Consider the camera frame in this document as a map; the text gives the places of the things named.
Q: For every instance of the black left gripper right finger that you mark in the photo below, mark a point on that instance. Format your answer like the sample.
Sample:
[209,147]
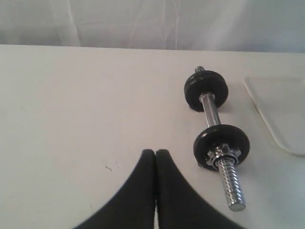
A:
[178,205]

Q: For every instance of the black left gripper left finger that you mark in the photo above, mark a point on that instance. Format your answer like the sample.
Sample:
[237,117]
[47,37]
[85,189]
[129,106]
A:
[133,206]

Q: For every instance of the chrome dumbbell bar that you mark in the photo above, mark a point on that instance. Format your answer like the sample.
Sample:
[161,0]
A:
[227,169]

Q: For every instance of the chrome star collar nut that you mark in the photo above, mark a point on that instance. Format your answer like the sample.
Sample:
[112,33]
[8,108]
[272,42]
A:
[222,151]

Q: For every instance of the black weight plate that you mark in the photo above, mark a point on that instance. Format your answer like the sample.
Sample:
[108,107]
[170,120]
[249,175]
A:
[216,135]
[206,73]
[197,89]

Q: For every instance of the white plastic tray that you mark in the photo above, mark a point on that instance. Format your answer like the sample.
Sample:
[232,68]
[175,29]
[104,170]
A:
[281,104]

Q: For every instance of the white backdrop curtain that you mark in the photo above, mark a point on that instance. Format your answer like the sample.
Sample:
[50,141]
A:
[216,25]

